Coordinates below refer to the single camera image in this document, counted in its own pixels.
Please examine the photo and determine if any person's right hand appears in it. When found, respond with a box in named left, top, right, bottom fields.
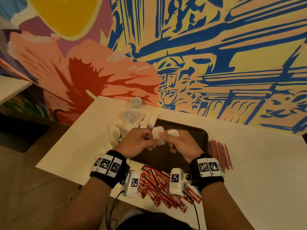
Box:
left=161, top=129, right=205, bottom=164

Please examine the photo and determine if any person's left hand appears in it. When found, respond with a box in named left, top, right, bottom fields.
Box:
left=115, top=127, right=159, bottom=159

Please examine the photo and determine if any dark brown tray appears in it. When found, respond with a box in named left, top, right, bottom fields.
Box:
left=130, top=118, right=210, bottom=173

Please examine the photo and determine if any pile of white tea bags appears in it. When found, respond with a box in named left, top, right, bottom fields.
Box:
left=106, top=123, right=130, bottom=152

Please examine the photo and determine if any single white tea bag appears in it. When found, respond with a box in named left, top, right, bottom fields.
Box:
left=151, top=126, right=167, bottom=146

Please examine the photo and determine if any row of tea bags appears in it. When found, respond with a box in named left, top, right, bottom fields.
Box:
left=138, top=112, right=159, bottom=130

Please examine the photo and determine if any pile of red Nescafe sachets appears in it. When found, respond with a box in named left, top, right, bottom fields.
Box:
left=135, top=164, right=202, bottom=213

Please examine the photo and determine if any person's right forearm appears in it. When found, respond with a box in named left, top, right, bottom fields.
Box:
left=201, top=182, right=255, bottom=230

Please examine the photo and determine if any person's left forearm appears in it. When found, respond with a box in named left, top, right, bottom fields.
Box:
left=48, top=177, right=113, bottom=230

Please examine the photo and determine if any person's black shirt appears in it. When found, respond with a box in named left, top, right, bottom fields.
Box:
left=116, top=213, right=193, bottom=230

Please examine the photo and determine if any small white cup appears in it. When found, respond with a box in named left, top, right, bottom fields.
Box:
left=121, top=109, right=137, bottom=125
left=128, top=96, right=144, bottom=110

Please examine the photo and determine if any black marker wristband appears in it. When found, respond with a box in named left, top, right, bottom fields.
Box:
left=189, top=153, right=226, bottom=192
left=90, top=150, right=130, bottom=189

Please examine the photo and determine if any white side table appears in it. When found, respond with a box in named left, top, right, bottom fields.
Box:
left=0, top=75, right=33, bottom=106

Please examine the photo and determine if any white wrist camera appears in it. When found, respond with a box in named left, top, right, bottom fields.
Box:
left=168, top=167, right=188, bottom=196
left=123, top=170, right=142, bottom=198

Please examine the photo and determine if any black camera cable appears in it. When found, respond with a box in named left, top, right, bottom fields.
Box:
left=106, top=190, right=126, bottom=230
left=191, top=193, right=201, bottom=230

